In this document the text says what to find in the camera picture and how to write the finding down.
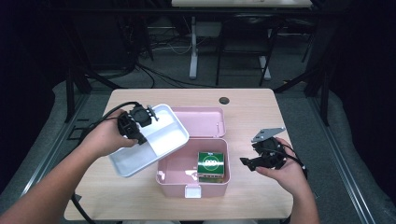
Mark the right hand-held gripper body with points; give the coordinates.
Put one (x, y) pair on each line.
(271, 152)

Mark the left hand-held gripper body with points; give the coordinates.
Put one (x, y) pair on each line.
(132, 124)

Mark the white plastic divided tray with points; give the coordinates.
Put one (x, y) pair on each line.
(162, 140)

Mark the green cardboard box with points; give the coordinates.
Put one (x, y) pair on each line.
(211, 163)

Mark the pink plastic storage box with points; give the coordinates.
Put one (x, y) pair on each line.
(202, 124)

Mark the person's left hand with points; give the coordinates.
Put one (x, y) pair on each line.
(104, 138)

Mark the person's right hand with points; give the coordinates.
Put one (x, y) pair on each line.
(294, 174)

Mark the black metal stand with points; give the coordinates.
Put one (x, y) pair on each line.
(323, 84)
(70, 81)

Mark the grey tape piece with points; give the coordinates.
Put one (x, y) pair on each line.
(77, 197)

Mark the black chair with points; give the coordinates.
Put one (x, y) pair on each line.
(246, 37)

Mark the white background desk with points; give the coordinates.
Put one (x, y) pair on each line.
(241, 3)

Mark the grey metal floor rail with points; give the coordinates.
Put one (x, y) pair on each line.
(342, 168)
(59, 140)

